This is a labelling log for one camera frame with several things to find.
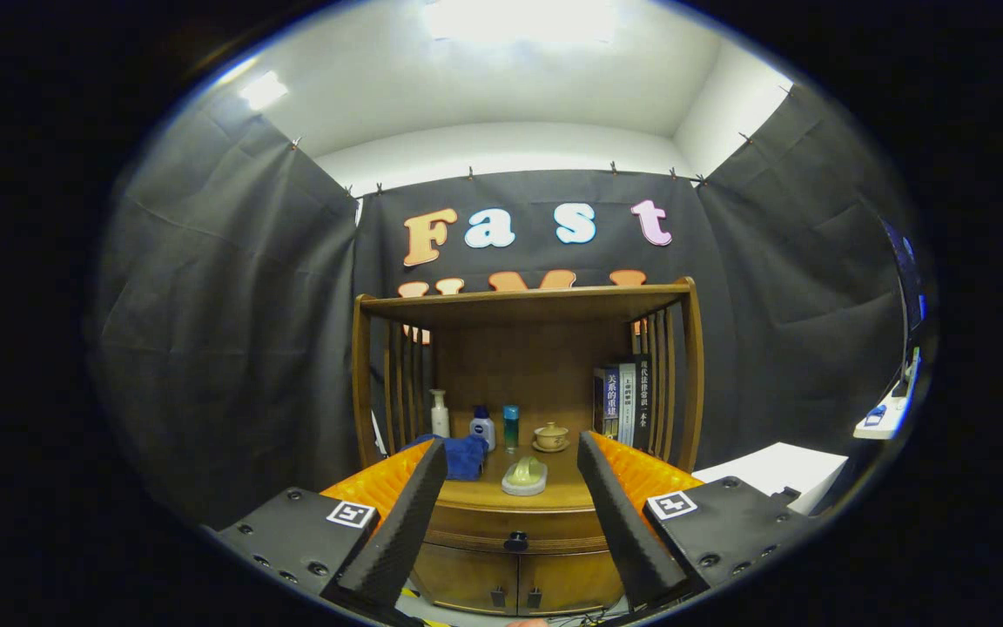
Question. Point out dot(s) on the white pump bottle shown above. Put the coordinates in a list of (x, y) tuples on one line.
[(440, 420)]

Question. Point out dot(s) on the white lotion bottle blue cap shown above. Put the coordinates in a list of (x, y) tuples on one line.
[(483, 433)]

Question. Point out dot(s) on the wooden countertop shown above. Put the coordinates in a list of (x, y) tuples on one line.
[(567, 492)]

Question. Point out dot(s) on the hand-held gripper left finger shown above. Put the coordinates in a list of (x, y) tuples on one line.
[(406, 522)]

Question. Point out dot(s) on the blue towel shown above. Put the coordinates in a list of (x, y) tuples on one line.
[(467, 457)]

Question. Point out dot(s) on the beige lidded tea cup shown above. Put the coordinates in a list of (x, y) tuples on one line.
[(551, 437)]

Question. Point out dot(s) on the small ceiling light panel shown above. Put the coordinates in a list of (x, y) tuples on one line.
[(263, 91)]

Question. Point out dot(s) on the large ceiling light panel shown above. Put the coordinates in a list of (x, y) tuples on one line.
[(519, 17)]

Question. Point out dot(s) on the wooden drawer with black knob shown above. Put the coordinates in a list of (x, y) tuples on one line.
[(475, 527)]

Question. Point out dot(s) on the white power strip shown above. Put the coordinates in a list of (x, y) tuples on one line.
[(885, 418)]

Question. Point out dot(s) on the wooden cabinet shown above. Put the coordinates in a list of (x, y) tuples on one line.
[(536, 366)]

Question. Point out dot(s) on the white side cabinet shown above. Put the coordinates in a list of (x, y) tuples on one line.
[(771, 470)]

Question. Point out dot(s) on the blue spine book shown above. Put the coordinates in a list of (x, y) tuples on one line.
[(610, 401)]

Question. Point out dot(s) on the pale spine book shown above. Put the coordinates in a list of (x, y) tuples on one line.
[(628, 405)]

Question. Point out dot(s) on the teal bottle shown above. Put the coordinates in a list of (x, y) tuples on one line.
[(511, 428)]

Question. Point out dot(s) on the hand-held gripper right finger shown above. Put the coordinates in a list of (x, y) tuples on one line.
[(628, 522)]

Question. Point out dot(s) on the black spine book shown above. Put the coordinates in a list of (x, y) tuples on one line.
[(642, 401)]

